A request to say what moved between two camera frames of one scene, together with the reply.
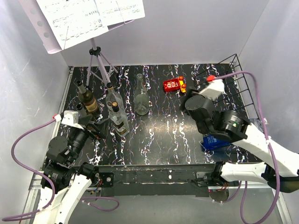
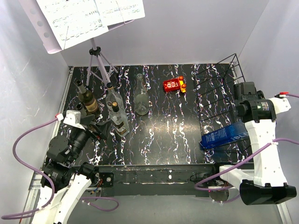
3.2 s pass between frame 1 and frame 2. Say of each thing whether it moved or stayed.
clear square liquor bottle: stayed
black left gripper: stayed
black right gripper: moved
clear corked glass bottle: stayed
